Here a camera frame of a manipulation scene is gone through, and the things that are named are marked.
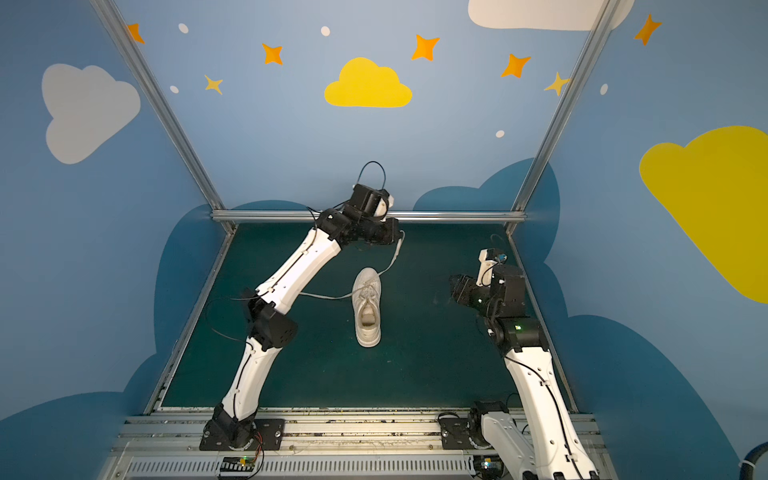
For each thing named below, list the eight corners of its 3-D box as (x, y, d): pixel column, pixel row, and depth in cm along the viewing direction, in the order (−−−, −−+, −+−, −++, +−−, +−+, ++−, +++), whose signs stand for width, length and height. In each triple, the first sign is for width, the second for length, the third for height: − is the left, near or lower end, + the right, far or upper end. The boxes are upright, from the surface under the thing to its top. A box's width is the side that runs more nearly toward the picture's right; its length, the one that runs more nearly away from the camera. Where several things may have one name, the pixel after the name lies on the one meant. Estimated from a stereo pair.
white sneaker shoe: (351, 347, 91) (348, 333, 83) (357, 275, 109) (355, 258, 101) (380, 347, 91) (380, 333, 83) (381, 275, 109) (381, 258, 101)
